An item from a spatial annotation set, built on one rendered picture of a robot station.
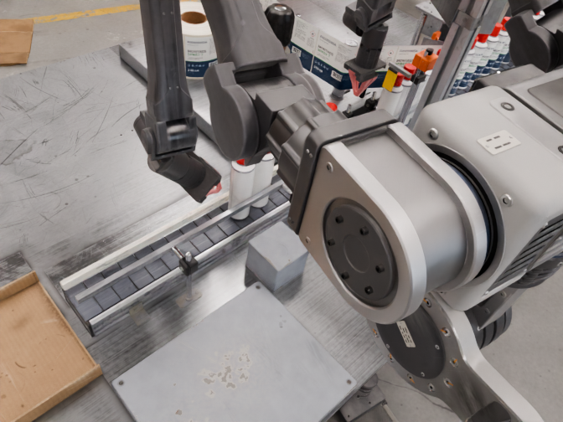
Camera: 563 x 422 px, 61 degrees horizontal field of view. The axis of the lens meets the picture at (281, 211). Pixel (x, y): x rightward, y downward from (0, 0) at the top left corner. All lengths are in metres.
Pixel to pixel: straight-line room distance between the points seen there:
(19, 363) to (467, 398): 0.77
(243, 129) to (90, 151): 0.94
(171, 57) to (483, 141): 0.49
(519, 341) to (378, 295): 1.98
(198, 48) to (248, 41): 0.98
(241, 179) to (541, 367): 1.66
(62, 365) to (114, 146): 0.62
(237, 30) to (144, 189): 0.80
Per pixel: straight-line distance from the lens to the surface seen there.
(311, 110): 0.45
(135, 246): 1.05
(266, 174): 1.08
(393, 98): 1.37
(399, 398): 1.99
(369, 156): 0.39
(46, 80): 1.66
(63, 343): 1.05
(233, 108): 0.48
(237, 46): 0.51
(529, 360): 2.32
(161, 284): 1.03
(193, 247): 1.08
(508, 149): 0.41
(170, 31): 0.75
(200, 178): 0.92
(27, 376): 1.04
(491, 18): 1.17
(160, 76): 0.76
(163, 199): 1.24
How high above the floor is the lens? 1.75
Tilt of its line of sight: 48 degrees down
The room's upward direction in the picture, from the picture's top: 12 degrees clockwise
